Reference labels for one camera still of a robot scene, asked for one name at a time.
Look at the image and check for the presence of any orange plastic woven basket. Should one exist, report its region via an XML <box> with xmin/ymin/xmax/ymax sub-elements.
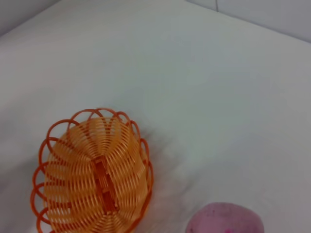
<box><xmin>30</xmin><ymin>108</ymin><xmax>154</xmax><ymax>233</ymax></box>

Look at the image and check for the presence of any pink peach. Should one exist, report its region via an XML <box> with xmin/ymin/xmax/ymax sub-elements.
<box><xmin>186</xmin><ymin>201</ymin><xmax>265</xmax><ymax>233</ymax></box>

